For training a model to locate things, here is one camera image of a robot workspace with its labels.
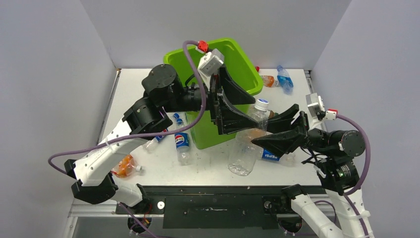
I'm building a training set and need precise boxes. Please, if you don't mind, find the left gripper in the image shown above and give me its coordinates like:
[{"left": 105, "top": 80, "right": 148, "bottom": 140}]
[{"left": 160, "top": 63, "right": 257, "bottom": 131}]

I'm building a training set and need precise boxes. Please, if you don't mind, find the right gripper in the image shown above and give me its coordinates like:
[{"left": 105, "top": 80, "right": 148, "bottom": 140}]
[{"left": 251, "top": 104, "right": 334, "bottom": 155}]

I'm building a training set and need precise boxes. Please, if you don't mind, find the large clear white-cap bottle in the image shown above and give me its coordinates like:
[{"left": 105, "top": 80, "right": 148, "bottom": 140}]
[{"left": 228, "top": 99, "right": 269, "bottom": 176}]

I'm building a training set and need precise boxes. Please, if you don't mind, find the small orange juice bottle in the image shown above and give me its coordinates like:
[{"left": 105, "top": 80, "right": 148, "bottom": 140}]
[{"left": 244, "top": 128, "right": 267, "bottom": 139}]

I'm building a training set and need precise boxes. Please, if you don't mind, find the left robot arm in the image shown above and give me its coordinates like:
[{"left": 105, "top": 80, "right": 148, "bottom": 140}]
[{"left": 64, "top": 64, "right": 257, "bottom": 214}]

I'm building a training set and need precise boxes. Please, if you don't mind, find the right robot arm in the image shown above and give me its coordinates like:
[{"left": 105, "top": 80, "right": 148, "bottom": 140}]
[{"left": 252, "top": 105, "right": 373, "bottom": 238}]

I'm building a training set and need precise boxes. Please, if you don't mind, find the green plastic bin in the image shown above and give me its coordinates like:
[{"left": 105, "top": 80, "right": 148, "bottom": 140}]
[{"left": 163, "top": 38, "right": 263, "bottom": 150}]

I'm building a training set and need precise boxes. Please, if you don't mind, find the brown coffee bottle green cap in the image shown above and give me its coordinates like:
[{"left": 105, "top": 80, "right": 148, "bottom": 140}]
[{"left": 268, "top": 110, "right": 279, "bottom": 119}]

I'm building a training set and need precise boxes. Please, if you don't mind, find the Pepsi bottle right side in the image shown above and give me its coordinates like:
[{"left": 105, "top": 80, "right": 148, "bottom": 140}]
[{"left": 262, "top": 150, "right": 296, "bottom": 166}]

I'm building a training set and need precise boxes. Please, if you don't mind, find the orange label bottle back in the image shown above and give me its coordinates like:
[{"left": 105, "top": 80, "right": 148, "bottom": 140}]
[{"left": 261, "top": 75, "right": 279, "bottom": 88}]

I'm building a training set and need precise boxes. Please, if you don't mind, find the blue crushed bottle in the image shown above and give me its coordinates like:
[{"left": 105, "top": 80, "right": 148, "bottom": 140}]
[{"left": 277, "top": 65, "right": 294, "bottom": 95}]

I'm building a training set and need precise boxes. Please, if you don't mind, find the Pepsi bottle upright centre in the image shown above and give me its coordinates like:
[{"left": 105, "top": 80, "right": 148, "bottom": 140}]
[{"left": 173, "top": 113, "right": 192, "bottom": 166}]

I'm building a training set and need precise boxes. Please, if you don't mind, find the Pepsi bottle tilted left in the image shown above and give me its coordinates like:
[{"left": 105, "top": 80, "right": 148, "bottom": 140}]
[{"left": 143, "top": 135, "right": 165, "bottom": 153}]

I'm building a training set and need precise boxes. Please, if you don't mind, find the crushed orange bottle front left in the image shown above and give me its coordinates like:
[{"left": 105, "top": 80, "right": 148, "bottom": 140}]
[{"left": 110, "top": 155, "right": 143, "bottom": 179}]

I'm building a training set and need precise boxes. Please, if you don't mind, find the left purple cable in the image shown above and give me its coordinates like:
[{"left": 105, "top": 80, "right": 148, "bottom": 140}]
[{"left": 48, "top": 40, "right": 210, "bottom": 175}]

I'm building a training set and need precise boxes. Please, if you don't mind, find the purple cable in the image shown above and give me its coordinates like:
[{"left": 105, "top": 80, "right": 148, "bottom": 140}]
[
  {"left": 48, "top": 40, "right": 210, "bottom": 175},
  {"left": 326, "top": 108, "right": 372, "bottom": 238}
]

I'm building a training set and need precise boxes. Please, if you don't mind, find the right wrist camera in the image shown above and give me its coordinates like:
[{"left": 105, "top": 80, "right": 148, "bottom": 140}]
[{"left": 306, "top": 93, "right": 325, "bottom": 129}]

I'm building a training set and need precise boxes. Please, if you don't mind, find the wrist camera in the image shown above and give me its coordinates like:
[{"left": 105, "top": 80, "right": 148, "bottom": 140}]
[
  {"left": 306, "top": 93, "right": 325, "bottom": 129},
  {"left": 198, "top": 49, "right": 224, "bottom": 88}
]

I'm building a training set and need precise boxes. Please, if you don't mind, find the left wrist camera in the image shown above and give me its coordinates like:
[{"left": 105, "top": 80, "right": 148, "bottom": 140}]
[{"left": 198, "top": 49, "right": 224, "bottom": 88}]

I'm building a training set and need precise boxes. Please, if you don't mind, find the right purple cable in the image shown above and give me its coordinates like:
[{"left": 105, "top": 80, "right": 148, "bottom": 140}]
[{"left": 326, "top": 108, "right": 372, "bottom": 238}]

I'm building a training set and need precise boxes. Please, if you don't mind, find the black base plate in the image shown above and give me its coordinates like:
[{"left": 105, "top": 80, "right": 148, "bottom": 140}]
[{"left": 116, "top": 185, "right": 298, "bottom": 230}]

